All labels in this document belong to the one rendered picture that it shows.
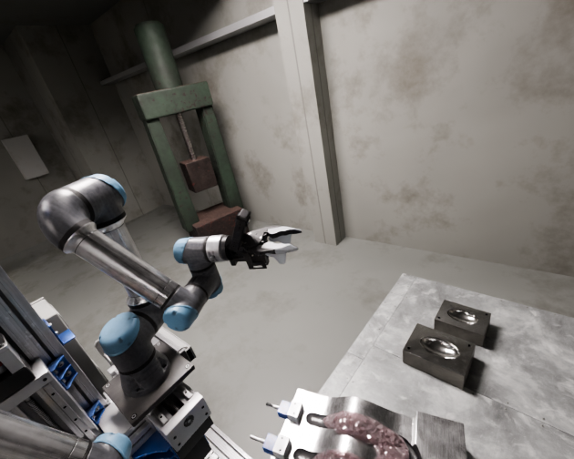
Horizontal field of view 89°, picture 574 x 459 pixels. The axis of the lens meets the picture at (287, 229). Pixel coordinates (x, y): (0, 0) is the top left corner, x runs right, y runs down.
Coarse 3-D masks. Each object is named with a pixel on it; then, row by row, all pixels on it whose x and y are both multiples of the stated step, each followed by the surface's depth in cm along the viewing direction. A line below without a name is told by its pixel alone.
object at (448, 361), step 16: (416, 336) 110; (432, 336) 109; (448, 336) 108; (416, 352) 104; (432, 352) 106; (448, 352) 104; (464, 352) 101; (416, 368) 106; (432, 368) 101; (448, 368) 97; (464, 368) 96; (464, 384) 97
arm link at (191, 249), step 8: (184, 240) 82; (192, 240) 81; (200, 240) 80; (176, 248) 82; (184, 248) 81; (192, 248) 80; (200, 248) 79; (176, 256) 82; (184, 256) 81; (192, 256) 80; (200, 256) 80; (192, 264) 82; (200, 264) 82; (208, 264) 83
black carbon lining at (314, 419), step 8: (312, 416) 94; (320, 416) 93; (312, 424) 91; (320, 424) 91; (408, 448) 80; (416, 448) 77; (296, 456) 85; (304, 456) 85; (312, 456) 84; (416, 456) 78
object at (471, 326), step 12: (444, 300) 125; (444, 312) 119; (456, 312) 119; (468, 312) 117; (480, 312) 115; (444, 324) 115; (456, 324) 113; (468, 324) 112; (480, 324) 111; (456, 336) 114; (468, 336) 111; (480, 336) 107
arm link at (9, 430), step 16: (0, 416) 48; (16, 416) 50; (0, 432) 47; (16, 432) 48; (32, 432) 49; (48, 432) 51; (64, 432) 53; (0, 448) 46; (16, 448) 47; (32, 448) 48; (48, 448) 49; (64, 448) 50; (80, 448) 52; (96, 448) 54; (112, 448) 55; (128, 448) 58
